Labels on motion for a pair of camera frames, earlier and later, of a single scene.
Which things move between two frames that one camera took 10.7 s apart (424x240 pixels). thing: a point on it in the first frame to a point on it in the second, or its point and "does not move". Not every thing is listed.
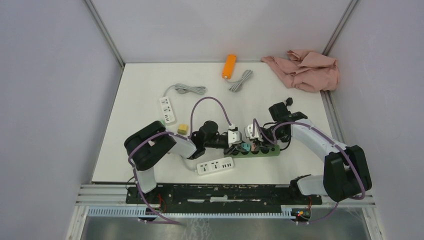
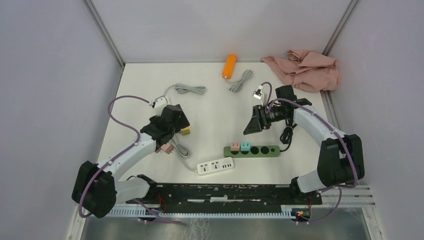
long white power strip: x=217 y=165 does not move
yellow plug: x=182 y=129 does not move
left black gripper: x=234 y=148 to x=182 y=122
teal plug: x=246 y=146 does not move
